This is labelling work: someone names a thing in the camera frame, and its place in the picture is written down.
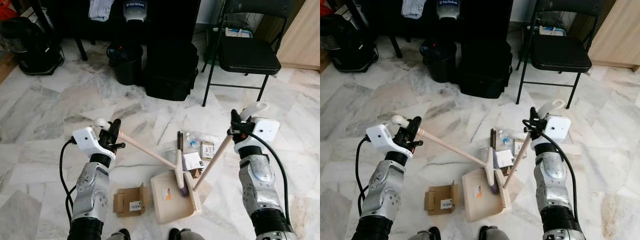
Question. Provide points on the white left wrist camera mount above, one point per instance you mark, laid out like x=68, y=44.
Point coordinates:
x=380, y=137
x=85, y=140

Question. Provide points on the short black bar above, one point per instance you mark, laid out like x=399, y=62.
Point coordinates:
x=180, y=141
x=493, y=139

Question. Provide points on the black round appliance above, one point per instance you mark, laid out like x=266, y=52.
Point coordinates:
x=30, y=47
x=347, y=45

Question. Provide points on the light wooden cabinet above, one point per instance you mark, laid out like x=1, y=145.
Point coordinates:
x=302, y=35
x=617, y=35

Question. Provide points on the white blue flat package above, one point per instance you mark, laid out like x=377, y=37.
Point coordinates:
x=552, y=31
x=239, y=33

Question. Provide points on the small brown cardboard box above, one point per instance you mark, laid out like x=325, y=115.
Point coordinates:
x=440, y=197
x=127, y=200

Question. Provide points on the black table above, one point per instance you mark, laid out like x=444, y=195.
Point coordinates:
x=485, y=17
x=170, y=20

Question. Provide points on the small printed carton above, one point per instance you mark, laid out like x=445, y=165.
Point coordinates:
x=207, y=150
x=519, y=148

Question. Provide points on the grey folded cloth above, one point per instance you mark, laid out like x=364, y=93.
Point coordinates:
x=101, y=10
x=414, y=8

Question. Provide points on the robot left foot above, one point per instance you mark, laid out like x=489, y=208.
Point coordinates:
x=430, y=234
x=121, y=235

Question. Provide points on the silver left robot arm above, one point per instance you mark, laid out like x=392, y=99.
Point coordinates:
x=92, y=187
x=385, y=187

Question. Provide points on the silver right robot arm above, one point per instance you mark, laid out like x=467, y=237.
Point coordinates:
x=552, y=180
x=257, y=182

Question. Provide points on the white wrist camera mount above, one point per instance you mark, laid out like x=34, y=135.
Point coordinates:
x=266, y=130
x=558, y=127
x=85, y=140
x=380, y=137

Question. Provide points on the white paper packet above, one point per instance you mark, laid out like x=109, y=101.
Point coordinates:
x=504, y=158
x=193, y=161

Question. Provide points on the black waste bin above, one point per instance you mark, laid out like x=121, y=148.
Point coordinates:
x=125, y=62
x=439, y=60

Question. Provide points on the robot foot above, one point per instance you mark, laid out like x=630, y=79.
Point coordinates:
x=430, y=234
x=187, y=235
x=121, y=235
x=495, y=234

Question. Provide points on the large black bag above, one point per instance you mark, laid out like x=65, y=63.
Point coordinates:
x=170, y=70
x=484, y=67

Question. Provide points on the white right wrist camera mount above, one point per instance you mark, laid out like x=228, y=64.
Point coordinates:
x=558, y=127
x=266, y=130

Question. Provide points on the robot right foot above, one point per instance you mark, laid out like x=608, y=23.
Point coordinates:
x=187, y=235
x=495, y=234

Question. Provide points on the red plastic bag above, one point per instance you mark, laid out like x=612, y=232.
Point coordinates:
x=7, y=12
x=325, y=7

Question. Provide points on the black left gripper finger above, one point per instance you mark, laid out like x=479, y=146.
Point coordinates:
x=414, y=127
x=115, y=131

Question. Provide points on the black folding chair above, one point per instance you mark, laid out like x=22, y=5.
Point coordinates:
x=560, y=52
x=250, y=55

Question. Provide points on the white printed cloth bag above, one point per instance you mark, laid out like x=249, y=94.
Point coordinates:
x=135, y=10
x=448, y=8

